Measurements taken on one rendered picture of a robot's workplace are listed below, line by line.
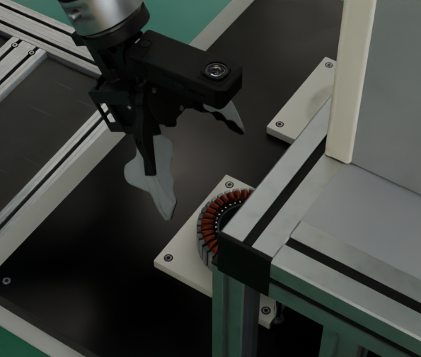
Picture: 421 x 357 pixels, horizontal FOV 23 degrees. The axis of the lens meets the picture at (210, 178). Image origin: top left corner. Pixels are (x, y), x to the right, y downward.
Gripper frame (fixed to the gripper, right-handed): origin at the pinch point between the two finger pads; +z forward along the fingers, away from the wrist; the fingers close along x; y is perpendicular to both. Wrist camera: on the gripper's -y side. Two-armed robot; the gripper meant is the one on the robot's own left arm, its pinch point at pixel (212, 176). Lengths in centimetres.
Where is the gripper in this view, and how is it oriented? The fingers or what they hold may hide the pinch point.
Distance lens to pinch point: 109.9
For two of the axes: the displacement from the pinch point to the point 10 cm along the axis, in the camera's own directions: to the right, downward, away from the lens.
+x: -5.4, 6.4, -5.4
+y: -7.3, -0.4, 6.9
